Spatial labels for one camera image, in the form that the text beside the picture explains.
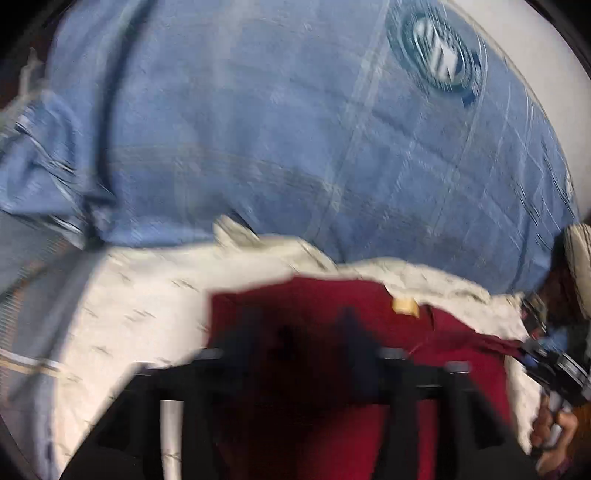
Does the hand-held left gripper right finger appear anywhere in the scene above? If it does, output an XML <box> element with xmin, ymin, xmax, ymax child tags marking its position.
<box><xmin>332</xmin><ymin>307</ymin><xmax>525</xmax><ymax>480</ymax></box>

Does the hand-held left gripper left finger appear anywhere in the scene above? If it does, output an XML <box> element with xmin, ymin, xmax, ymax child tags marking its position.
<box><xmin>60</xmin><ymin>307</ymin><xmax>298</xmax><ymax>480</ymax></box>

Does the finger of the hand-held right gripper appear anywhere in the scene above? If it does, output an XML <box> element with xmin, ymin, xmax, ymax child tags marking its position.
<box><xmin>517</xmin><ymin>342</ymin><xmax>557</xmax><ymax>372</ymax></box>
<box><xmin>521</xmin><ymin>293</ymin><xmax>549</xmax><ymax>335</ymax></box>

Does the red garment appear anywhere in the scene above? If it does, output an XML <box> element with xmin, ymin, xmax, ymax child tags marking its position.
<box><xmin>210</xmin><ymin>274</ymin><xmax>532</xmax><ymax>480</ymax></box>

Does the person's right hand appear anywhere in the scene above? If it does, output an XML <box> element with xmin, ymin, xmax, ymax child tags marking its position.
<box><xmin>530</xmin><ymin>404</ymin><xmax>583</xmax><ymax>478</ymax></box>

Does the cream ribbed round object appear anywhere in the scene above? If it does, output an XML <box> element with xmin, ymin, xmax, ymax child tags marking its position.
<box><xmin>562</xmin><ymin>224</ymin><xmax>591</xmax><ymax>319</ymax></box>

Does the cream leaf-print sheet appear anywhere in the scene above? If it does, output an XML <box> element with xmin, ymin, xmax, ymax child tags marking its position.
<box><xmin>46</xmin><ymin>215</ymin><xmax>550</xmax><ymax>480</ymax></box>

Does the grey striped blanket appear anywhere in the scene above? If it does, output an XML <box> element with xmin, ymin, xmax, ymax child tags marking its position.
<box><xmin>0</xmin><ymin>212</ymin><xmax>107</xmax><ymax>480</ymax></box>

